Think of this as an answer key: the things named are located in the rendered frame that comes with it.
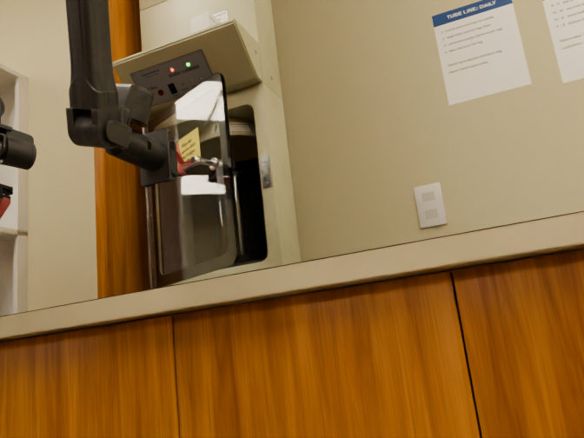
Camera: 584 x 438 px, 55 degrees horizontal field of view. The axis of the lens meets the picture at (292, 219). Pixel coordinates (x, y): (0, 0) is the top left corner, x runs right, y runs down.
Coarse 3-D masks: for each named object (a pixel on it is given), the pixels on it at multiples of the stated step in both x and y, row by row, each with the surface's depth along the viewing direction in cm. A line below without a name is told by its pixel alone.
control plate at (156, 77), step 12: (180, 60) 125; (192, 60) 125; (204, 60) 124; (144, 72) 129; (156, 72) 128; (168, 72) 128; (180, 72) 127; (192, 72) 126; (204, 72) 126; (144, 84) 130; (156, 84) 130; (180, 84) 129; (192, 84) 128; (156, 96) 132; (168, 96) 131; (180, 96) 130
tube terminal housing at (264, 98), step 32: (192, 0) 139; (224, 0) 135; (256, 0) 133; (160, 32) 141; (256, 32) 130; (256, 96) 126; (256, 128) 125; (288, 160) 132; (288, 192) 128; (288, 224) 124; (288, 256) 120
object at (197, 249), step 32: (192, 96) 121; (224, 96) 114; (160, 128) 130; (192, 128) 120; (224, 128) 112; (224, 160) 111; (160, 192) 128; (192, 192) 118; (224, 192) 110; (160, 224) 126; (192, 224) 117; (224, 224) 109; (160, 256) 125; (192, 256) 116; (224, 256) 108
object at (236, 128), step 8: (232, 120) 133; (240, 120) 133; (248, 120) 135; (232, 128) 131; (240, 128) 131; (248, 128) 132; (240, 136) 145; (248, 136) 144; (232, 144) 145; (240, 144) 145; (248, 144) 145; (256, 144) 143; (232, 152) 146; (240, 152) 146; (248, 152) 145; (256, 152) 144; (240, 160) 146
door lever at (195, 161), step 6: (192, 156) 110; (198, 156) 110; (186, 162) 112; (192, 162) 110; (198, 162) 110; (204, 162) 111; (210, 162) 112; (216, 162) 112; (186, 168) 112; (192, 168) 112; (210, 168) 114
